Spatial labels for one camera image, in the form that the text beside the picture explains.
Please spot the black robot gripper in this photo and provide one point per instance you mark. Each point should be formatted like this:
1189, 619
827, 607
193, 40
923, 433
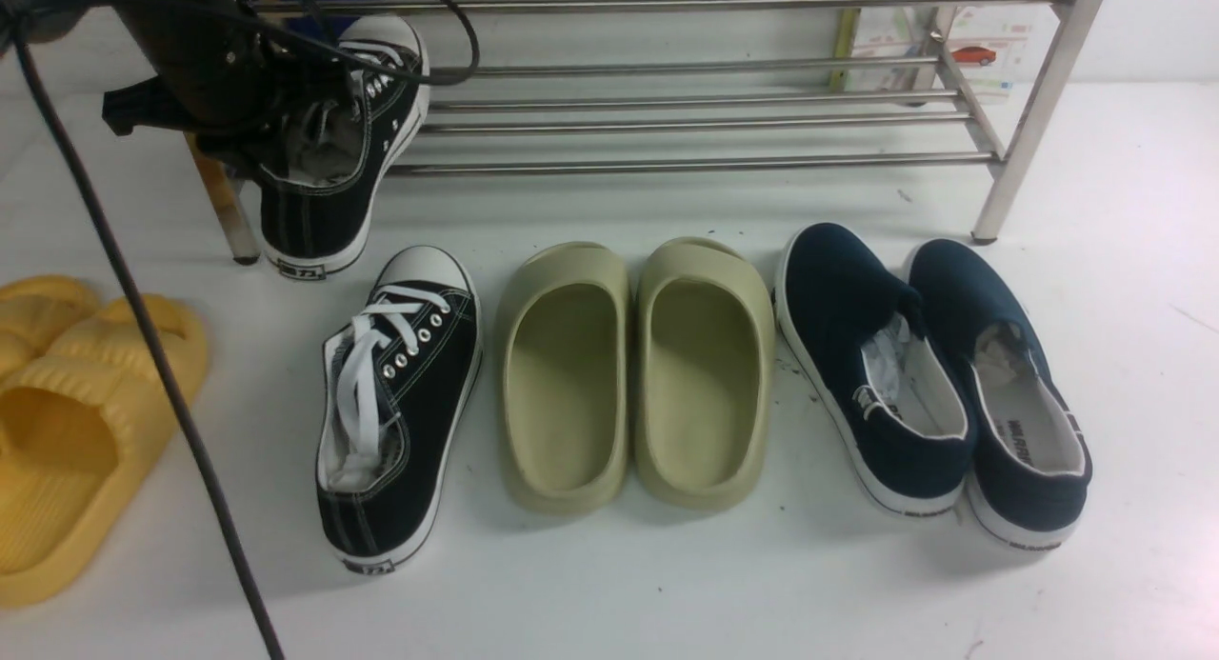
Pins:
221, 77

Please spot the black canvas sneaker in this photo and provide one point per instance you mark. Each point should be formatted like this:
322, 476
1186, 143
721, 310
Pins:
317, 200
397, 378

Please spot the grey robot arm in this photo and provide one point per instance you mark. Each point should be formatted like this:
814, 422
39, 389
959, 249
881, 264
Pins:
41, 21

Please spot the left navy slip-on shoe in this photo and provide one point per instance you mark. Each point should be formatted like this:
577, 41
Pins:
859, 332

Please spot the navy slip-on shoe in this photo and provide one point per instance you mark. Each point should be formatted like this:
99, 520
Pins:
1030, 468
859, 332

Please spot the stainless steel shoe rack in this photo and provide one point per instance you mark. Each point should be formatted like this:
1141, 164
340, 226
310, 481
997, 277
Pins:
949, 100

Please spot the right navy slip-on shoe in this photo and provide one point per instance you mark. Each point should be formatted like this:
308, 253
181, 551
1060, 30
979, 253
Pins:
1030, 468

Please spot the left yellow ribbed slide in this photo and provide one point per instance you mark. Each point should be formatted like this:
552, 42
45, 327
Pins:
37, 310

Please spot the yellow ribbed slide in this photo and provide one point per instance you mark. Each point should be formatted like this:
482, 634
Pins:
83, 426
37, 310

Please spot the right yellow ribbed slide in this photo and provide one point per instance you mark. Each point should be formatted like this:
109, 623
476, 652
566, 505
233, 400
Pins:
83, 426

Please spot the left olive foam slide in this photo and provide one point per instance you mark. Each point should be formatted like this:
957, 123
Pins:
561, 337

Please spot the olive foam slide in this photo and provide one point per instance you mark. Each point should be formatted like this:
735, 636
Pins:
561, 337
706, 340

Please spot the right olive foam slide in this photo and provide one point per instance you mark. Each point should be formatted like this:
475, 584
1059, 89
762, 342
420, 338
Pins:
706, 340

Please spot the white printed cardboard box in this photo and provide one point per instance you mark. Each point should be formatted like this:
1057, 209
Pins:
988, 45

